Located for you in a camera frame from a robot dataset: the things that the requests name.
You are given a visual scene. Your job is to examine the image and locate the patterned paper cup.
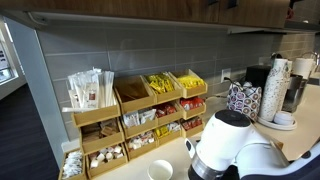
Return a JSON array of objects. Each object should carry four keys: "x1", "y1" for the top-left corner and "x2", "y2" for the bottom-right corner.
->
[{"x1": 147, "y1": 159, "x2": 174, "y2": 180}]

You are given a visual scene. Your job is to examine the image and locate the tall paper cup stack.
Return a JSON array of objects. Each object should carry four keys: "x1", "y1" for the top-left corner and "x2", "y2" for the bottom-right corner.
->
[
  {"x1": 292, "y1": 57, "x2": 316, "y2": 80},
  {"x1": 259, "y1": 58, "x2": 290, "y2": 123}
]

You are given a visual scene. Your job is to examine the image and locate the yellow printed packets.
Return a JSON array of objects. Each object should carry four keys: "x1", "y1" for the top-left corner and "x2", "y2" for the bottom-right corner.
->
[{"x1": 145, "y1": 72, "x2": 175, "y2": 95}]

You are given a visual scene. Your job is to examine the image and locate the red brown packets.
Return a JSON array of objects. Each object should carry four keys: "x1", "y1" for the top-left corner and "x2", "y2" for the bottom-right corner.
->
[{"x1": 154, "y1": 102, "x2": 178, "y2": 118}]

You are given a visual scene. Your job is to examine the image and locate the bright yellow sweetener packets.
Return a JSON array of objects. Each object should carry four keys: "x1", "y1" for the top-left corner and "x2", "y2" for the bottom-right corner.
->
[{"x1": 176, "y1": 74, "x2": 205, "y2": 90}]

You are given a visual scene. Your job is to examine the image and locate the red condiment packets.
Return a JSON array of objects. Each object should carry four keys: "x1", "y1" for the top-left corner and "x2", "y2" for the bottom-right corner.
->
[
  {"x1": 181, "y1": 116, "x2": 203, "y2": 132},
  {"x1": 179, "y1": 96, "x2": 205, "y2": 112}
]

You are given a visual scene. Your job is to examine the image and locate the white snack bags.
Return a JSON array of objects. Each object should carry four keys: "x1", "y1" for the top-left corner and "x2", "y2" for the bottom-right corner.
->
[{"x1": 122, "y1": 108, "x2": 157, "y2": 129}]

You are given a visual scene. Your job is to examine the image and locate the yellow white packets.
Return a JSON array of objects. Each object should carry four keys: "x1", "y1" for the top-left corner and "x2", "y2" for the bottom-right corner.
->
[{"x1": 154, "y1": 121, "x2": 182, "y2": 139}]

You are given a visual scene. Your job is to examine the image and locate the brown paper packets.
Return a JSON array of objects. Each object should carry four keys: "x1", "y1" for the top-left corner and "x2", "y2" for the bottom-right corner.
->
[{"x1": 81, "y1": 119, "x2": 120, "y2": 143}]

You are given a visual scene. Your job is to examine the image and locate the wooden condiment organizer shelf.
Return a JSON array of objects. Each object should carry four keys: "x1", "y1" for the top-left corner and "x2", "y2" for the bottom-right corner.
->
[{"x1": 70, "y1": 68, "x2": 209, "y2": 180}]

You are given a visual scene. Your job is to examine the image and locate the wrapped stirrers and straws bunch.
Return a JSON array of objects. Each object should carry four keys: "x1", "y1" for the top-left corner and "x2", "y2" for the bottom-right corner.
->
[{"x1": 61, "y1": 67, "x2": 116, "y2": 114}]

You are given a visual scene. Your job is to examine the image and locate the white creamer cups pile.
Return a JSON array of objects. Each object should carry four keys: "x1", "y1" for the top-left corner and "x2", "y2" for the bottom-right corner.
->
[{"x1": 88, "y1": 144, "x2": 125, "y2": 169}]

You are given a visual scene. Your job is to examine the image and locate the wooden overhead cabinet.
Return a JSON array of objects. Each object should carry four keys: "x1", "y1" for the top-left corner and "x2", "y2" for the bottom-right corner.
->
[{"x1": 0, "y1": 0, "x2": 291, "y2": 29}]

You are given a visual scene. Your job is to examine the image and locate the black coffee machine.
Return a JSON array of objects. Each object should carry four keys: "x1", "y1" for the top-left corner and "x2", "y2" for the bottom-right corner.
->
[{"x1": 245, "y1": 64, "x2": 272, "y2": 91}]

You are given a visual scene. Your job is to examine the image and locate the small wooden box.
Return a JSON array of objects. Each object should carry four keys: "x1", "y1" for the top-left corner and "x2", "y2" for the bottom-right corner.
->
[{"x1": 58, "y1": 148, "x2": 88, "y2": 180}]

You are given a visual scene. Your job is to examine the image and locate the white round tray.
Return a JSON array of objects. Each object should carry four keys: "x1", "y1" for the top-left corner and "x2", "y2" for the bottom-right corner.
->
[{"x1": 256, "y1": 114, "x2": 298, "y2": 132}]

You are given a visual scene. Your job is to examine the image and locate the white sugar sticks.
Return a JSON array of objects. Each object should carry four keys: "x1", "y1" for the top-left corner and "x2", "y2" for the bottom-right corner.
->
[{"x1": 62, "y1": 150, "x2": 84, "y2": 179}]

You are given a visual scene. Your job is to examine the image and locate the white lids stack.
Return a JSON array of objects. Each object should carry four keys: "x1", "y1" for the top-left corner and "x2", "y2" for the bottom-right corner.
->
[{"x1": 273, "y1": 110, "x2": 296, "y2": 127}]

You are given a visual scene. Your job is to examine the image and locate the wooden tea box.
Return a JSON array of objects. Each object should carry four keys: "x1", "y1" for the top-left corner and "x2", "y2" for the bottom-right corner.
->
[{"x1": 266, "y1": 135, "x2": 285, "y2": 151}]

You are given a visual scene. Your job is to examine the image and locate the stainless steel appliance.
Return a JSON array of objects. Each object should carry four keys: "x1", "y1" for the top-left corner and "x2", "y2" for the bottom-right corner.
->
[{"x1": 282, "y1": 73, "x2": 308, "y2": 114}]

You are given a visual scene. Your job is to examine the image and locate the white wall outlet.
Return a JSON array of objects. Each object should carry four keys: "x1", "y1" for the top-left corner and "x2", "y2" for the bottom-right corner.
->
[{"x1": 220, "y1": 68, "x2": 232, "y2": 84}]

